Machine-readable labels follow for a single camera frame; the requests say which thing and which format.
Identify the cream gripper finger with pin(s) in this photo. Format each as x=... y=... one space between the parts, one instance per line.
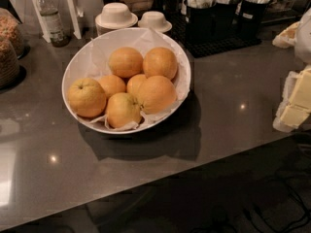
x=286 y=38
x=295 y=107

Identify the cereal jar upper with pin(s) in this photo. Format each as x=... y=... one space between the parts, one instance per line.
x=9 y=29

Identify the white cup stack right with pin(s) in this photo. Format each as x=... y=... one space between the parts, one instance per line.
x=156 y=21

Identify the black rubber mat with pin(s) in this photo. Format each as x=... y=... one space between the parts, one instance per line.
x=210 y=48

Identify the black condiment holder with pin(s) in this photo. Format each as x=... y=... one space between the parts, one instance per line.
x=204 y=25
x=249 y=19

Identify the white bowl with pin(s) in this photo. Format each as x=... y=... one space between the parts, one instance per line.
x=81 y=62

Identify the cereal jar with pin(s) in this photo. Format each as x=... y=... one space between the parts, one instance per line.
x=9 y=68
x=9 y=29

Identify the white menu stand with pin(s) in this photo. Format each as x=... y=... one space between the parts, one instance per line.
x=75 y=14

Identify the orange centre small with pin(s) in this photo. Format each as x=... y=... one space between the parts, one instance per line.
x=134 y=83

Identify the white cup stack left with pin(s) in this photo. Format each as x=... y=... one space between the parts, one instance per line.
x=114 y=16

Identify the black condiment holder right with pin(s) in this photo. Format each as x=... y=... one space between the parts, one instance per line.
x=249 y=19

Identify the white cup stack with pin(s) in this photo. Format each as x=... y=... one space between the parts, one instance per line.
x=156 y=21
x=114 y=16

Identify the cereal jar lower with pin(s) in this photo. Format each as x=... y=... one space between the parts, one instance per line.
x=9 y=68

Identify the orange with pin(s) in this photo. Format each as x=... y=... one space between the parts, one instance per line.
x=160 y=62
x=122 y=108
x=86 y=97
x=155 y=94
x=125 y=62
x=112 y=84

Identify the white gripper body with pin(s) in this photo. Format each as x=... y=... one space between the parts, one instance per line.
x=304 y=39

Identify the glass bottle black cap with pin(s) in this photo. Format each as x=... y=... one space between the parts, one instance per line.
x=50 y=15

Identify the black condiment holder left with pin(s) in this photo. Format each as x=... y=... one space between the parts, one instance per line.
x=204 y=25

